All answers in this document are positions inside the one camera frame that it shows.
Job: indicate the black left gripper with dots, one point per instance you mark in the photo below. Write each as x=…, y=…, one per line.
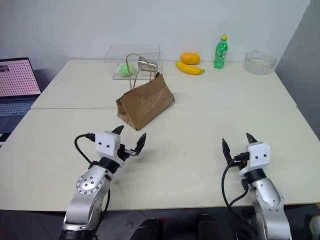
x=123, y=152

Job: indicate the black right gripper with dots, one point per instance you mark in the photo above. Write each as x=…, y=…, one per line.
x=243, y=163

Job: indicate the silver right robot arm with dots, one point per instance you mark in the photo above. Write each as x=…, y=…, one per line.
x=268, y=197

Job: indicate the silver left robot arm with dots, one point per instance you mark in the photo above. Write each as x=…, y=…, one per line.
x=87, y=186

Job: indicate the green round toy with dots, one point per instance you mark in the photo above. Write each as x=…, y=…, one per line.
x=124, y=70

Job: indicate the shiny metal cup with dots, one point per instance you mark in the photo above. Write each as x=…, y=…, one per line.
x=147, y=64

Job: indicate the clear glass bowl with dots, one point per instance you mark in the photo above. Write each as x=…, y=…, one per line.
x=260, y=63

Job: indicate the clear plastic box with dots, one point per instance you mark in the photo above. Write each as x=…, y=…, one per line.
x=152, y=52

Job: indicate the dark rounded shape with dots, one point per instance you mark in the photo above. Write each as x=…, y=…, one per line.
x=207, y=227
x=147, y=230

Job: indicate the yellow banana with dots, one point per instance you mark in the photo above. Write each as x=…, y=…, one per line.
x=187, y=68

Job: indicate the green plastic soda bottle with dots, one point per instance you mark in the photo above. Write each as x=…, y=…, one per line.
x=221, y=53

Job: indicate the orange mango fruit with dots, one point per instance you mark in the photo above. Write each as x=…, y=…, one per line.
x=190, y=58

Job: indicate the pale green shoe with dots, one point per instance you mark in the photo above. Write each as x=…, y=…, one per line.
x=315, y=226

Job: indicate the open laptop computer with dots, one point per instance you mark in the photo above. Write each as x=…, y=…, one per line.
x=16, y=82

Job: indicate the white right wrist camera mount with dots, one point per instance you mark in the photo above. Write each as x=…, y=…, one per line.
x=260, y=155

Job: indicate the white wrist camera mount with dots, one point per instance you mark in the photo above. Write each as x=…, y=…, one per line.
x=260, y=155
x=106, y=145

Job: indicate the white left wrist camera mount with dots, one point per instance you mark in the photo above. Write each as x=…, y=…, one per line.
x=106, y=145

